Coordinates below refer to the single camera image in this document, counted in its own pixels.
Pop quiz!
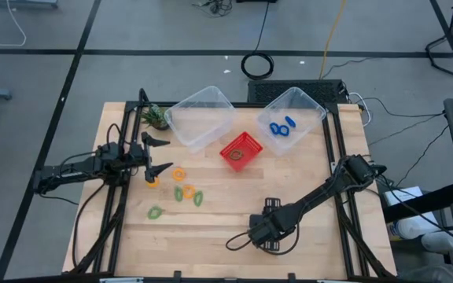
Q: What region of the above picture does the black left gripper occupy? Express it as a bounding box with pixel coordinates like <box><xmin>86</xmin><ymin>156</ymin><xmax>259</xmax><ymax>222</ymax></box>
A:
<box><xmin>126</xmin><ymin>131</ymin><xmax>175</xmax><ymax>184</ymax></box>

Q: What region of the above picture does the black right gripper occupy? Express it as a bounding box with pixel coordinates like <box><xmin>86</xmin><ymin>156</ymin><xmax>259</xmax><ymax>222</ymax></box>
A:
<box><xmin>249</xmin><ymin>197</ymin><xmax>290</xmax><ymax>252</ymax></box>

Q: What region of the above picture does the small potted green plant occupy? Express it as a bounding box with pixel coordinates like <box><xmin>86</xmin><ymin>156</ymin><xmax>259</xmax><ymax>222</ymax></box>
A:
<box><xmin>139</xmin><ymin>103</ymin><xmax>171</xmax><ymax>131</ymax></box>

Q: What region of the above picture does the clear plastic storage bin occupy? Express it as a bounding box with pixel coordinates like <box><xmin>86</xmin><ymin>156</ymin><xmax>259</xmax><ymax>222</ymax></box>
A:
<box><xmin>255</xmin><ymin>86</ymin><xmax>327</xmax><ymax>157</ymax></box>
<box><xmin>164</xmin><ymin>85</ymin><xmax>238</xmax><ymax>154</ymax></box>

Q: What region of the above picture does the red plastic mesh basket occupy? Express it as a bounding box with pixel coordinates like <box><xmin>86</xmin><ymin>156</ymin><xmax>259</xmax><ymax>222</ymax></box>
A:
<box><xmin>219</xmin><ymin>130</ymin><xmax>264</xmax><ymax>173</ymax></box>

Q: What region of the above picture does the black perforated computer case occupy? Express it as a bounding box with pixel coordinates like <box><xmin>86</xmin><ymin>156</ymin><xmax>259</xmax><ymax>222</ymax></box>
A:
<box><xmin>247</xmin><ymin>79</ymin><xmax>349</xmax><ymax>105</ymax></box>

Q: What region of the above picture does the white paper sheet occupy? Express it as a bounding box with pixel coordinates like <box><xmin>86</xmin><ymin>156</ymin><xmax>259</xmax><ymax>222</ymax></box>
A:
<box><xmin>383</xmin><ymin>186</ymin><xmax>424</xmax><ymax>208</ymax></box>

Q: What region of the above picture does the white paper towel roll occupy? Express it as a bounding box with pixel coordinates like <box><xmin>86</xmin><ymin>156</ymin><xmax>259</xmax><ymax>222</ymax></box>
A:
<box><xmin>387</xmin><ymin>215</ymin><xmax>442</xmax><ymax>241</ymax></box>

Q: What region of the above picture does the person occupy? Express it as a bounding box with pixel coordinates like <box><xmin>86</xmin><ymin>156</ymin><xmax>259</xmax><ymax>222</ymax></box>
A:
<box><xmin>403</xmin><ymin>262</ymin><xmax>453</xmax><ymax>283</ymax></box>

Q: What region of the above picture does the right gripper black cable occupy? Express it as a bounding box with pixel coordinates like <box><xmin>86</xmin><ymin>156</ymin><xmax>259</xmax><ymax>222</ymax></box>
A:
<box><xmin>225</xmin><ymin>230</ymin><xmax>302</xmax><ymax>256</ymax></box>

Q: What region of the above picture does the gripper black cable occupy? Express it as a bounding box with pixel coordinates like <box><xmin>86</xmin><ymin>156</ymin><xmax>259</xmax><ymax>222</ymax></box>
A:
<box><xmin>225</xmin><ymin>230</ymin><xmax>302</xmax><ymax>256</ymax></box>
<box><xmin>105</xmin><ymin>123</ymin><xmax>139</xmax><ymax>158</ymax></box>

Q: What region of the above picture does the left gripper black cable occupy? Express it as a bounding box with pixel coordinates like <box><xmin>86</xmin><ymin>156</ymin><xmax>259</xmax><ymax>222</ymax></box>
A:
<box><xmin>105</xmin><ymin>123</ymin><xmax>139</xmax><ymax>158</ymax></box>

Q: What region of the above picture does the black aluminium rig frame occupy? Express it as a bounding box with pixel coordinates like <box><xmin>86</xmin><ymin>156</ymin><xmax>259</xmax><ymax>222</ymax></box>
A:
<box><xmin>68</xmin><ymin>87</ymin><xmax>399</xmax><ymax>278</ymax></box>

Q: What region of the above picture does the black coiled floor cable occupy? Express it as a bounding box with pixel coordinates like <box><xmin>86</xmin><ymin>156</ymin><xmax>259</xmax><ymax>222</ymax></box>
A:
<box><xmin>240</xmin><ymin>0</ymin><xmax>275</xmax><ymax>81</ymax></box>

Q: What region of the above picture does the white cable by case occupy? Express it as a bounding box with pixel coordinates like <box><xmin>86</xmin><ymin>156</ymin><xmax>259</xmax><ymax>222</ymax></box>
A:
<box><xmin>347</xmin><ymin>91</ymin><xmax>373</xmax><ymax>127</ymax></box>

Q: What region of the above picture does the black cable tangle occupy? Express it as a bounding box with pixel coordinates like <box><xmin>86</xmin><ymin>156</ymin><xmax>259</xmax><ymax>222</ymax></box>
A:
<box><xmin>192</xmin><ymin>0</ymin><xmax>234</xmax><ymax>18</ymax></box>

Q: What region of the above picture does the white floor cable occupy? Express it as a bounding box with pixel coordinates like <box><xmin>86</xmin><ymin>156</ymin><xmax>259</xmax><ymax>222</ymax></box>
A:
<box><xmin>0</xmin><ymin>0</ymin><xmax>28</xmax><ymax>47</ymax></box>

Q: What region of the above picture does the yellow hanging cord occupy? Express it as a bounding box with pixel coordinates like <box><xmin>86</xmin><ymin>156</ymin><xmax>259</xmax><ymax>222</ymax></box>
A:
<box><xmin>319</xmin><ymin>0</ymin><xmax>348</xmax><ymax>80</ymax></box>

